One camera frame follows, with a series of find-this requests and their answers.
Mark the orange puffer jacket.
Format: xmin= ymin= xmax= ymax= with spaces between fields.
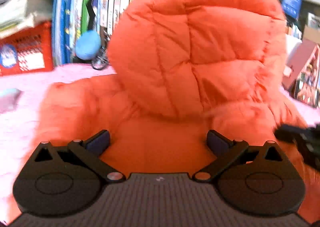
xmin=11 ymin=0 xmax=319 ymax=226

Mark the pink bunny-print blanket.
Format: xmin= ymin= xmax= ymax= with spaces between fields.
xmin=1 ymin=62 xmax=319 ymax=223

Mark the miniature black bicycle model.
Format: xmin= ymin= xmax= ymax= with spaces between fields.
xmin=91 ymin=42 xmax=109 ymax=70

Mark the red plastic crate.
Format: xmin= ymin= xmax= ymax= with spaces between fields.
xmin=1 ymin=22 xmax=54 ymax=76

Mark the blue plush ball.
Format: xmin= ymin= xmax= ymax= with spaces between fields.
xmin=75 ymin=30 xmax=101 ymax=61

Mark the row of upright books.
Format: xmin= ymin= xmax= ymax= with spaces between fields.
xmin=52 ymin=0 xmax=132 ymax=66

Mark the stack of papers and books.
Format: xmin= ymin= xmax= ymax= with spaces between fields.
xmin=1 ymin=0 xmax=53 ymax=39

